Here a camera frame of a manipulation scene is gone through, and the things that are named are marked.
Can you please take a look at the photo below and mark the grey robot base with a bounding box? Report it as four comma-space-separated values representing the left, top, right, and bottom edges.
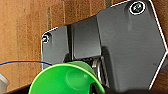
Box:
41, 0, 168, 93

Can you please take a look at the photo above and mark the thin blue cable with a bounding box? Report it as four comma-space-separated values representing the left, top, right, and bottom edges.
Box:
0, 60, 54, 66

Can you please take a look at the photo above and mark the small white cable box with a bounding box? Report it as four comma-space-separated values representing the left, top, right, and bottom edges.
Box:
0, 73, 10, 94

